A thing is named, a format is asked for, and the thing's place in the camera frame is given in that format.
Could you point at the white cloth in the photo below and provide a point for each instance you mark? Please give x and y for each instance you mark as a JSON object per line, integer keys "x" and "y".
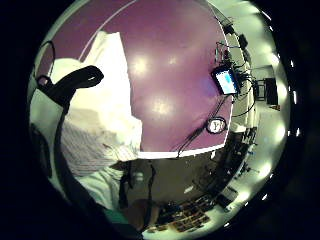
{"x": 106, "y": 90}

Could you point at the round black and white tracker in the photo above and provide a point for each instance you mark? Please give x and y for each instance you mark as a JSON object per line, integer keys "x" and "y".
{"x": 216, "y": 125}

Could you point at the black tablet with lit screen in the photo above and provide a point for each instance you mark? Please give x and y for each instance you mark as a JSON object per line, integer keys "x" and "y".
{"x": 226, "y": 80}

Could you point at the the person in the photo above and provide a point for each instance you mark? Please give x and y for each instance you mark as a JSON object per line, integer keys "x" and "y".
{"x": 140, "y": 215}

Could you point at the dark shelf with boxes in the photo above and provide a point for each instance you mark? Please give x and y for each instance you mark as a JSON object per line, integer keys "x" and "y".
{"x": 186, "y": 213}

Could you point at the black cabinet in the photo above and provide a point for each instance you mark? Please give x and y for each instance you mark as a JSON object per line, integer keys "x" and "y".
{"x": 270, "y": 90}

